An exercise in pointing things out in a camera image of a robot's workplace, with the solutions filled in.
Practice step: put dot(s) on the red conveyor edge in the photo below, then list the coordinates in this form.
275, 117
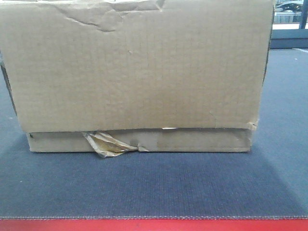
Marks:
154, 224

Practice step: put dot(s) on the brown cardboard carton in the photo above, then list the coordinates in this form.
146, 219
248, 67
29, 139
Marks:
117, 76

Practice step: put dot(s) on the grey conveyor side rail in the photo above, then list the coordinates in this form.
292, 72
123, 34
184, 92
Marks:
289, 36

